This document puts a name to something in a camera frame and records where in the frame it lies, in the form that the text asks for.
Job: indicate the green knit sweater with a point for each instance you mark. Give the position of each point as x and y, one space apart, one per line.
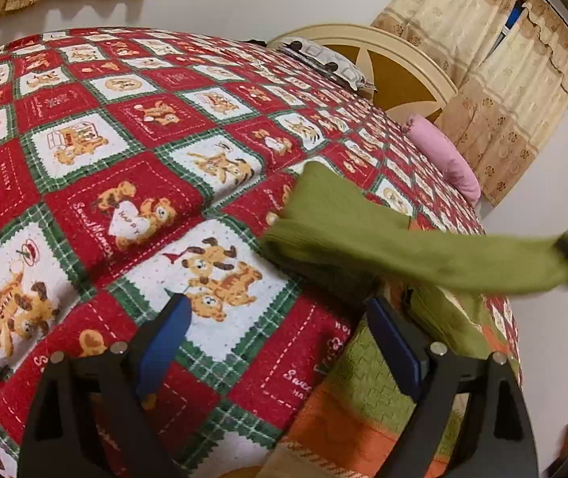
363 239

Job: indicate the orange and green knitted cloth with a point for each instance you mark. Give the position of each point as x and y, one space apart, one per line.
343 408

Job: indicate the pink pillow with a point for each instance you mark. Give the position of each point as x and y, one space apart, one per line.
443 154

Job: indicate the cream and brown headboard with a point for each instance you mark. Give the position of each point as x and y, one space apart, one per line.
403 89

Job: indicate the black and white patterned pillow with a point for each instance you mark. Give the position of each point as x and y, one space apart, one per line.
313 52

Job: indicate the red teddy bear printed blanket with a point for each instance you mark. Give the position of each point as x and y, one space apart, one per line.
114 159

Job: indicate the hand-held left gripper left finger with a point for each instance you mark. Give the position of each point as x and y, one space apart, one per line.
164 343

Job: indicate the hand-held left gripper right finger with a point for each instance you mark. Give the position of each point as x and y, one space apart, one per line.
394 351

